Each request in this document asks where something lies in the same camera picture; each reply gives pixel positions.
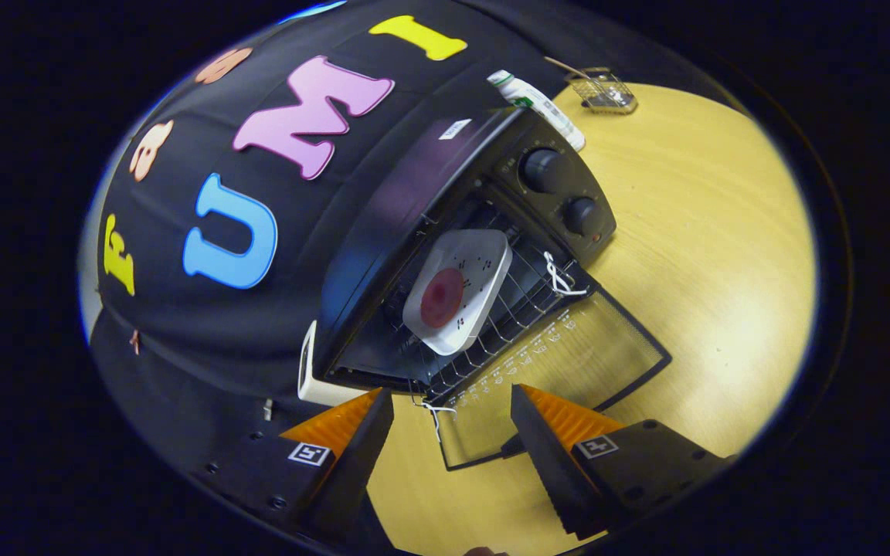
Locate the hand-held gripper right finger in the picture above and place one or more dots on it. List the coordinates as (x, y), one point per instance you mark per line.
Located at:
(549, 463)

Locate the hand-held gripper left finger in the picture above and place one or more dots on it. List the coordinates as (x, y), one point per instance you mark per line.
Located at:
(356, 463)

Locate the pink round food slice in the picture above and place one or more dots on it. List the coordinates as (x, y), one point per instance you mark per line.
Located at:
(442, 297)

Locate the white square plate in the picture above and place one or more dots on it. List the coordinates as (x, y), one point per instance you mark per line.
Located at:
(484, 255)

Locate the black toaster oven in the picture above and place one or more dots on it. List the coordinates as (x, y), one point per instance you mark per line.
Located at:
(391, 232)

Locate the white pop-up toaster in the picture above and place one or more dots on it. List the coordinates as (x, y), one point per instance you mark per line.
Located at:
(307, 371)

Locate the white cloth clip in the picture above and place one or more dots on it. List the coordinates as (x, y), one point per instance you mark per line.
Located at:
(267, 409)

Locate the red cloth clip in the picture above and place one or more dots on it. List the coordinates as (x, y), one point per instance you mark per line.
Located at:
(134, 341)

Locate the white drink bottle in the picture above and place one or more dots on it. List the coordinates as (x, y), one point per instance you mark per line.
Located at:
(538, 104)

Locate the wooden stick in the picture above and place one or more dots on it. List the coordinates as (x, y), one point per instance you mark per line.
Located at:
(565, 67)

